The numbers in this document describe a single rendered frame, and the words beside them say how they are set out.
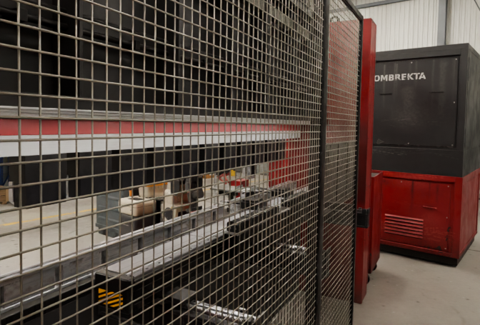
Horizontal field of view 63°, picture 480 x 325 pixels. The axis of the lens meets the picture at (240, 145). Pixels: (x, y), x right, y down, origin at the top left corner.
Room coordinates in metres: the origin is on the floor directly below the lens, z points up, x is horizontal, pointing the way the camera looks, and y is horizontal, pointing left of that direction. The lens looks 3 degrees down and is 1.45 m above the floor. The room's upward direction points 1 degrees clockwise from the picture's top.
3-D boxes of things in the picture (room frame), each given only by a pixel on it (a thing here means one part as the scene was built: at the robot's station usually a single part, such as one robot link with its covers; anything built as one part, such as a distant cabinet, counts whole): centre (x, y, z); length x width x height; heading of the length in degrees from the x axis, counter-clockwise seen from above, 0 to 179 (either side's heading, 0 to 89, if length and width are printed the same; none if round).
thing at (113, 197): (5.16, 1.38, 0.36); 0.80 x 0.60 x 0.72; 142
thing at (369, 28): (3.45, -0.70, 1.15); 0.85 x 0.25 x 2.30; 62
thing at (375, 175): (3.83, -1.10, 0.50); 0.50 x 0.50 x 1.00; 62
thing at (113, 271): (2.18, -0.16, 0.93); 2.30 x 0.14 x 0.10; 152
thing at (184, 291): (1.30, 0.21, 0.81); 0.64 x 0.08 x 0.14; 62
